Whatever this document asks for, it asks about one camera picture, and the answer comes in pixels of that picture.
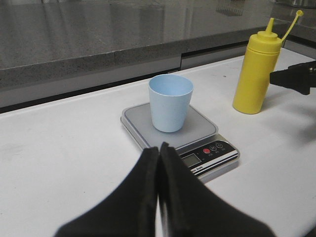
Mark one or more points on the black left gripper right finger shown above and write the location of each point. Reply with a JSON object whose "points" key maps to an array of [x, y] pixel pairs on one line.
{"points": [[189, 209]]}

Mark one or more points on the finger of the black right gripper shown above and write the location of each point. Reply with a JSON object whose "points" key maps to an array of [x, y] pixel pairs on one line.
{"points": [[300, 77]]}

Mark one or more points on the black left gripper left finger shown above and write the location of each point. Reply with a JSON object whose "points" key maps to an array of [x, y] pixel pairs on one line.
{"points": [[129, 211]]}

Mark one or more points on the yellow squeeze bottle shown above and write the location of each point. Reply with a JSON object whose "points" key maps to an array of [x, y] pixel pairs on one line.
{"points": [[260, 59]]}

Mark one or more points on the light blue plastic cup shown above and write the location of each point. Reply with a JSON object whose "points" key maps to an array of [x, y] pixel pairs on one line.
{"points": [[170, 97]]}

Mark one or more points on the silver digital kitchen scale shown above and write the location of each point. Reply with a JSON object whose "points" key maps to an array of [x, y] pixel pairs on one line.
{"points": [[203, 150]]}

